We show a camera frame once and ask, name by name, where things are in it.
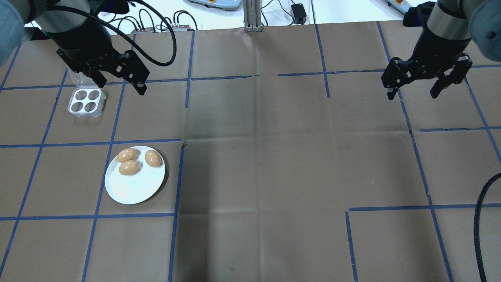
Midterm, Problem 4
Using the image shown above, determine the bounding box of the aluminium profile post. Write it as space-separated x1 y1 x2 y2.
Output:
243 0 263 33

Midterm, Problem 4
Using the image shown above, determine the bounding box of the brown egg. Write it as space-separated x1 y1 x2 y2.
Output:
144 150 162 168
117 148 137 163
119 160 140 176

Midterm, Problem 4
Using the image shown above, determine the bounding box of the black corrugated cable conduit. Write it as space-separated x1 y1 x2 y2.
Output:
473 172 501 282

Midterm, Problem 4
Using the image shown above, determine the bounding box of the black power adapter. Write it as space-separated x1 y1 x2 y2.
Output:
291 3 308 25

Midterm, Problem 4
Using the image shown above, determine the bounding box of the blue grey teach pendant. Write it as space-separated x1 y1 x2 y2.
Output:
386 0 413 14
187 0 244 10

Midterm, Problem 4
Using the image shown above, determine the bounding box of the clear plastic egg carton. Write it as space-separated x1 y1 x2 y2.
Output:
66 67 107 118

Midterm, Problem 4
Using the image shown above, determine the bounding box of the white round plate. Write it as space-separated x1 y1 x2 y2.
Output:
105 146 166 205

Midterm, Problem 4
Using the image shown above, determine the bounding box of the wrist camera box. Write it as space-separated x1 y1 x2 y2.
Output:
100 0 130 15
403 2 435 27

